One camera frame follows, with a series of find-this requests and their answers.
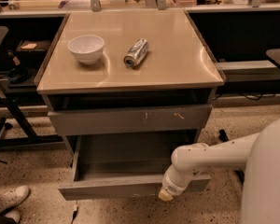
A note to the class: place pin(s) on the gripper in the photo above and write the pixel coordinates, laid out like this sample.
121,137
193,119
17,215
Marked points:
170,188

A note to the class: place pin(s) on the grey drawer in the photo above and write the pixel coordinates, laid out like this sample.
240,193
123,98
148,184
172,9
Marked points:
121,165
130,120

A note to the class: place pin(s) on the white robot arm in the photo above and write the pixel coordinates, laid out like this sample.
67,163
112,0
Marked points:
257,155

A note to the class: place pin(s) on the grey top drawer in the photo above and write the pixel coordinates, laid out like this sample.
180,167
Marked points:
130,120

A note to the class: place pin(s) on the grey drawer cabinet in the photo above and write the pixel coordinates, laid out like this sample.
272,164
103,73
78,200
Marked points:
132,80

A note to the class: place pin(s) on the silver crushed soda can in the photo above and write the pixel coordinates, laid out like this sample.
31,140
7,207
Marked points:
136,53

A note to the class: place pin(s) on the white sneaker lower left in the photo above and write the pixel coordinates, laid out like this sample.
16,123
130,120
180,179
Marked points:
11,217

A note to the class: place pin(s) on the white sneaker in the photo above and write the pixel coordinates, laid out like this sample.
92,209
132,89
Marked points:
13,198
11,217

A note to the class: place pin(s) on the white sneaker upper left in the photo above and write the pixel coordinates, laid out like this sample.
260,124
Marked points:
13,198

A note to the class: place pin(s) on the white ceramic bowl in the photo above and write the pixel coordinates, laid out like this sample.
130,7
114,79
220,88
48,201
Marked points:
87,49

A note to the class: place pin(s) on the dark box with note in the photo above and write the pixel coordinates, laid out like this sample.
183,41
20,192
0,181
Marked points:
33,49

